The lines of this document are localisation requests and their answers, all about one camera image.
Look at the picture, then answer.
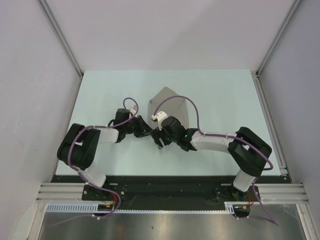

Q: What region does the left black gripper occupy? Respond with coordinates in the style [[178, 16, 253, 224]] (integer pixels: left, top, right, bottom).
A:
[[123, 115, 153, 138]]

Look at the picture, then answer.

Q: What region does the grey cloth napkin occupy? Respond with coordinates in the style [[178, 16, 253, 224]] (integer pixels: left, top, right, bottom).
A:
[[147, 87, 189, 129]]

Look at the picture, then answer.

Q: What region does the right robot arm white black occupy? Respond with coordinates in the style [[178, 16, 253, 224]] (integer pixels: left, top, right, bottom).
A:
[[151, 111, 272, 201]]

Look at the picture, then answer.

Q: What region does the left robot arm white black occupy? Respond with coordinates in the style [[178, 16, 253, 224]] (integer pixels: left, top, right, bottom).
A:
[[57, 108, 152, 200]]

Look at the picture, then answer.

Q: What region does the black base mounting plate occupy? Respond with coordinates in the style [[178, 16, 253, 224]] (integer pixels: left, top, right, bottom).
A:
[[49, 174, 293, 212]]

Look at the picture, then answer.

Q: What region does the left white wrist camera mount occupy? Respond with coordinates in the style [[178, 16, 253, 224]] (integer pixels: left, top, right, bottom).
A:
[[129, 105, 139, 115]]

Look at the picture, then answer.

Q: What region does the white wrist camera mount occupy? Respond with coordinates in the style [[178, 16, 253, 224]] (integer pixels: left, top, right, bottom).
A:
[[129, 105, 139, 115], [151, 111, 168, 123]]

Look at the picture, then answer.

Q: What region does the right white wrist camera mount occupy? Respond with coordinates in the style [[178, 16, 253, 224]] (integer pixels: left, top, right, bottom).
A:
[[151, 111, 168, 123]]

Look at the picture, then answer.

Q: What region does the white slotted cable duct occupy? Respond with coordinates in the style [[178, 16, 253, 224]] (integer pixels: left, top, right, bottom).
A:
[[46, 203, 235, 215]]

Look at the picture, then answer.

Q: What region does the aluminium front rail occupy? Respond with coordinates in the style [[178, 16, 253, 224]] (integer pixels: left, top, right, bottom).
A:
[[36, 183, 309, 204]]

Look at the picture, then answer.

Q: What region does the left aluminium frame post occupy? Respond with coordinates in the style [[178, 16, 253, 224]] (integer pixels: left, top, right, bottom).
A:
[[36, 0, 84, 79]]

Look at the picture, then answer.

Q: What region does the aluminium frame post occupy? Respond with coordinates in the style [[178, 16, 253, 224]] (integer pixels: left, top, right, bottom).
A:
[[255, 0, 304, 78], [36, 0, 84, 79]]

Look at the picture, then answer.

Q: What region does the right aluminium frame post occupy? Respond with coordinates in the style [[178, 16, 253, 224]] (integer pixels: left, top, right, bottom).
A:
[[255, 0, 304, 78]]

